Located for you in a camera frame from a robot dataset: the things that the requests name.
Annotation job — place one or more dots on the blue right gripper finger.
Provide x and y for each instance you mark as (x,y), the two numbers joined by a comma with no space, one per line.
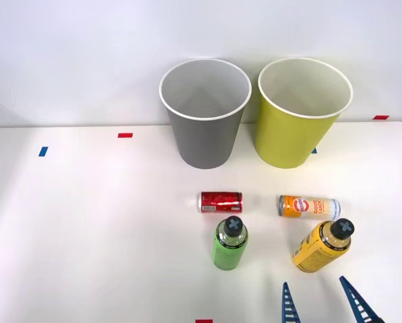
(357,301)

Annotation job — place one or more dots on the yellow plastic bottle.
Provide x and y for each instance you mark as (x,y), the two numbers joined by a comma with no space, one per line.
(318,250)

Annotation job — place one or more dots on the orange and white drink can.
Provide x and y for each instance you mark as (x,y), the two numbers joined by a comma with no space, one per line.
(308,207)

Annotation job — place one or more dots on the green plastic bottle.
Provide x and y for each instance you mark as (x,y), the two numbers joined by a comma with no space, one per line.
(228,250)

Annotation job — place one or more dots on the red drink can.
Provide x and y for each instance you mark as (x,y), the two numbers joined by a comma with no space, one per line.
(221,202)

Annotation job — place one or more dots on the yellow-green plastic waste bin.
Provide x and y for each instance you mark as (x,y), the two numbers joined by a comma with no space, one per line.
(288,138)

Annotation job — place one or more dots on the grey plastic waste bin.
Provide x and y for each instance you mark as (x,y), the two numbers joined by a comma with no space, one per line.
(205,141)

